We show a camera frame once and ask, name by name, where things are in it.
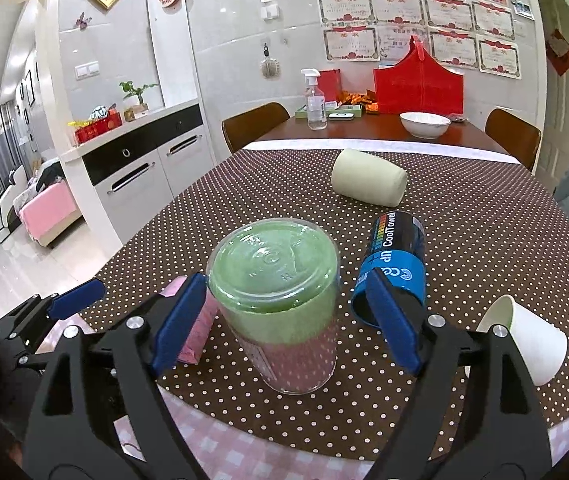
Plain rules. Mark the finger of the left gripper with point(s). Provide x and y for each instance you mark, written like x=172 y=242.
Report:
x=77 y=299
x=22 y=331

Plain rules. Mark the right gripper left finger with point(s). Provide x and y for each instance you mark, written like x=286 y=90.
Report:
x=98 y=412

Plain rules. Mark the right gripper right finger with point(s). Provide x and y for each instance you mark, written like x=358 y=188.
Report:
x=473 y=412

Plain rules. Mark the pink paper cup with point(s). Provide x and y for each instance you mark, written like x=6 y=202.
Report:
x=186 y=330

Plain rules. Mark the green pink plastic jar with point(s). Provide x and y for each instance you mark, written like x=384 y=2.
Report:
x=277 y=283

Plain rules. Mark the black blue CoolTowel can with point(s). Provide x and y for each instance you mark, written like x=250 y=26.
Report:
x=396 y=246

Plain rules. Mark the white paper cup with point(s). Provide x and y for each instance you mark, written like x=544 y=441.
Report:
x=542 y=346

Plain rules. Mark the pale green felt cup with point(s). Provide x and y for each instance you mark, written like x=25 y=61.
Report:
x=369 y=179

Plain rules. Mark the pink blanket sofa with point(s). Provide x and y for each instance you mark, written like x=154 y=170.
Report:
x=43 y=204

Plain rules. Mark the white black sideboard cabinet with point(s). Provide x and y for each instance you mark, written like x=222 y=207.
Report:
x=125 y=177

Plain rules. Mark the red box on sideboard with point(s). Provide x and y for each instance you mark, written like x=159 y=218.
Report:
x=98 y=127

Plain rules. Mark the small potted green plant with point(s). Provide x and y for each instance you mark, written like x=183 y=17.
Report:
x=135 y=106

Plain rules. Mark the brown polka dot tablecloth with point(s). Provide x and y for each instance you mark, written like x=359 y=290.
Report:
x=491 y=229

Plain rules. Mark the left brown wooden chair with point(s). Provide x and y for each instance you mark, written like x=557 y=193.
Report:
x=247 y=127

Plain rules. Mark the brown wooden chair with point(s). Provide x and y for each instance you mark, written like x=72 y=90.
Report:
x=519 y=138
x=247 y=127

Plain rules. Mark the right brown wooden chair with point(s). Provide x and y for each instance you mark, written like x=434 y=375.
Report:
x=519 y=138

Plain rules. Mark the green flat box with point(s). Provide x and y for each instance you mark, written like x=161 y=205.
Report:
x=355 y=110

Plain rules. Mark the white ceramic bowl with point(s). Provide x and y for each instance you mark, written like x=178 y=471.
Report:
x=425 y=125

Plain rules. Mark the clear spray bottle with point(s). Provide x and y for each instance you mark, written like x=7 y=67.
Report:
x=316 y=113

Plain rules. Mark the smartphone on table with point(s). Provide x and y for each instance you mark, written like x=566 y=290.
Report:
x=341 y=117

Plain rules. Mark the small red box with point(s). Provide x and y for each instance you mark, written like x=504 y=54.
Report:
x=330 y=83

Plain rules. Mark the orange snack packets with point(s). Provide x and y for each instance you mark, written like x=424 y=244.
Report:
x=366 y=101

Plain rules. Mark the red gift bag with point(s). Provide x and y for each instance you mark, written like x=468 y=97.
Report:
x=418 y=83

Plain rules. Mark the red diamond door decoration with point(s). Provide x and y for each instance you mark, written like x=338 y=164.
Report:
x=557 y=49

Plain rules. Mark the white wall light switch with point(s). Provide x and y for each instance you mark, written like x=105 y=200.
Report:
x=87 y=70

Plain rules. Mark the hanging wall brush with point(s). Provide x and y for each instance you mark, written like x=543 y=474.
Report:
x=269 y=67

